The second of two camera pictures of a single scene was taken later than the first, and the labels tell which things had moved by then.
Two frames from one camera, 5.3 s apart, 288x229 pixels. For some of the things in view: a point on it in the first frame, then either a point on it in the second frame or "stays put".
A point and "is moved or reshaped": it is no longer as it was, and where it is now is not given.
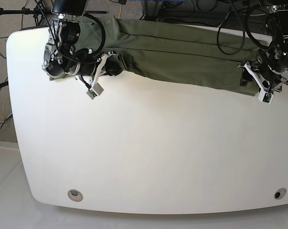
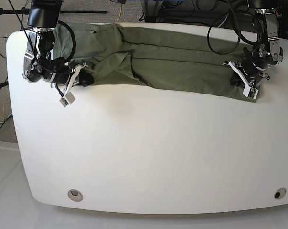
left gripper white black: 268,80 → 249,74
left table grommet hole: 75,195 stays put
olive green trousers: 199,57 is moved or reshaped
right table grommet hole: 280,193 stays put
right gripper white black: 88,74 → 65,77
